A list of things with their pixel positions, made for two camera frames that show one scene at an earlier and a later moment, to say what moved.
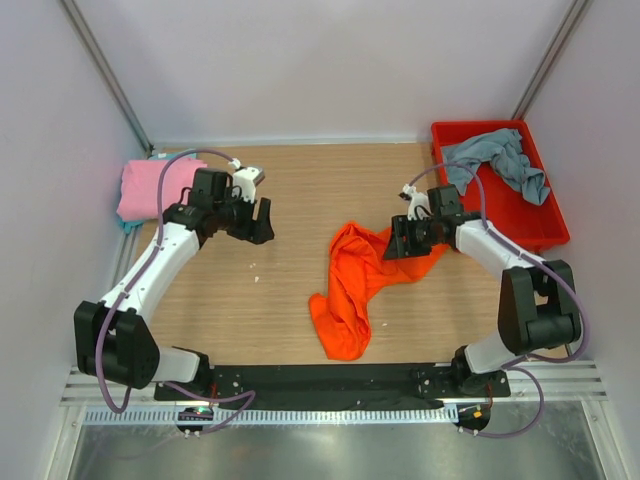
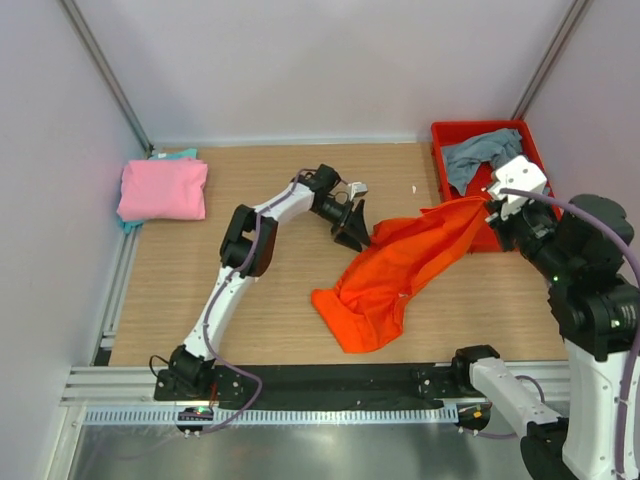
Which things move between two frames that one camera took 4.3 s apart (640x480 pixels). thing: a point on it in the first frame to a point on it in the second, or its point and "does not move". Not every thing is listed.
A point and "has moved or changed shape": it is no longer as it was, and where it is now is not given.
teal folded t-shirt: (129, 225) does not move
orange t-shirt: (359, 272) has moved or changed shape
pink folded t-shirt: (138, 194) does not move
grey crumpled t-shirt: (502, 150) does not move
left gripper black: (256, 231) to (358, 225)
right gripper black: (397, 248) to (502, 215)
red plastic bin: (507, 209) does not move
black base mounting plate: (332, 387) does not move
